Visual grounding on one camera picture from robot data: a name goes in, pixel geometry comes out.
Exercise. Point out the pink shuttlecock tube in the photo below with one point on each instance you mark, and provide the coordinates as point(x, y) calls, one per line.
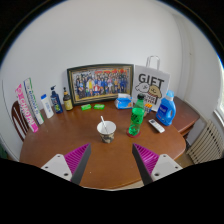
point(27, 110)

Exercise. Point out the colourful puzzle cube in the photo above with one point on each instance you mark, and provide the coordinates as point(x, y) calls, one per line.
point(148, 107)

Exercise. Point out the white remote control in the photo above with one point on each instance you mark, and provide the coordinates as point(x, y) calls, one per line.
point(156, 125)

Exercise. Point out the small green packet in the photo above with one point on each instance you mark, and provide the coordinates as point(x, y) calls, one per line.
point(99, 106)
point(86, 107)

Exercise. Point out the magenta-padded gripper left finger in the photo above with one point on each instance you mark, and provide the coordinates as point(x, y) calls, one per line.
point(56, 165)

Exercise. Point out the white radiator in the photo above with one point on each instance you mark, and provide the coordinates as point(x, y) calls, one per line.
point(206, 143)

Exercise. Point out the patterned paper cup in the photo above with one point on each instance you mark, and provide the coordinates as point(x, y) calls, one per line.
point(107, 137)

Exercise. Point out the blue detergent bottle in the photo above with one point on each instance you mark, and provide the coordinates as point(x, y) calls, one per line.
point(165, 111)

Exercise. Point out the dark blue pump bottle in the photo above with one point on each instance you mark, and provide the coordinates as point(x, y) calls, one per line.
point(56, 103)

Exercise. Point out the dark wooden chair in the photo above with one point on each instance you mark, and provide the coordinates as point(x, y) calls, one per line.
point(18, 120)

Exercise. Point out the white green shuttlecock tube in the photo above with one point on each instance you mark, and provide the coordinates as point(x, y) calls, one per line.
point(34, 101)

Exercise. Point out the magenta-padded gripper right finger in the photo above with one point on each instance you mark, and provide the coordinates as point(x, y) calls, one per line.
point(166, 165)

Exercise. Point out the brown pump bottle yellow label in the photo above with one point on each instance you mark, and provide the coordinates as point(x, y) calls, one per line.
point(68, 103)

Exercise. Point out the window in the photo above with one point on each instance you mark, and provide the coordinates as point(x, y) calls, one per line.
point(220, 96)

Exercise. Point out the white plastic spoon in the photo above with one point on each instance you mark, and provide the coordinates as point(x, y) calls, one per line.
point(104, 123)

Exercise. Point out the white lotion bottle blue cap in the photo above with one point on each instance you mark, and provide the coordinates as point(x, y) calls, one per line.
point(47, 107)

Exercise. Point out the green plastic drink bottle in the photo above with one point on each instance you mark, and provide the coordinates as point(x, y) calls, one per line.
point(136, 118)

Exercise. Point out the white paper gift bag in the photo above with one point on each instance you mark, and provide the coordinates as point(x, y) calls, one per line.
point(151, 81)

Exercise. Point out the framed group photo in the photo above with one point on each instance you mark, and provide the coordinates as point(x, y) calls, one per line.
point(100, 83)

